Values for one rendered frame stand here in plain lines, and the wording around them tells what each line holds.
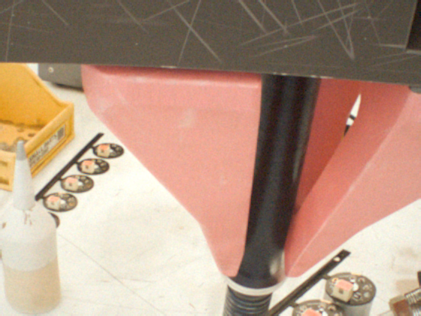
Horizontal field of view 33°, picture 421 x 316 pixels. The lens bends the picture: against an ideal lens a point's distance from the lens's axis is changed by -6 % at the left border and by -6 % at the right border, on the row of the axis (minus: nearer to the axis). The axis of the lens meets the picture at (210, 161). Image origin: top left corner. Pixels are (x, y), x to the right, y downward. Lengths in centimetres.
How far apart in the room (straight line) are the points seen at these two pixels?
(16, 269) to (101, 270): 7
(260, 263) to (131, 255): 30
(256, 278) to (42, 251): 24
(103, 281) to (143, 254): 4
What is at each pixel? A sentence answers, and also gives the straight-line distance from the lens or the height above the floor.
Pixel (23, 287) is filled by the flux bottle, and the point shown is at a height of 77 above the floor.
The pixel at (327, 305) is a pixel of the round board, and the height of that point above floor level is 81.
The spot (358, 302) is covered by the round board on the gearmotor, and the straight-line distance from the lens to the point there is 33.
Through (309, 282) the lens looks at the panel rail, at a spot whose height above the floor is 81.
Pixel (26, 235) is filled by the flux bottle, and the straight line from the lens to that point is 38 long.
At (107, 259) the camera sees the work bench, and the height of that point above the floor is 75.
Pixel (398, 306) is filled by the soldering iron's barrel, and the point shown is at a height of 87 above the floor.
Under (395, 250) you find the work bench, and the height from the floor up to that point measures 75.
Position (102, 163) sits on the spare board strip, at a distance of 55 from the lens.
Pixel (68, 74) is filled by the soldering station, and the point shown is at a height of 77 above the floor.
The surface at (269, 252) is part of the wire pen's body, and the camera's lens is 15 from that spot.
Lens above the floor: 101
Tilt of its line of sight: 28 degrees down
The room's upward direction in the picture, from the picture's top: 4 degrees clockwise
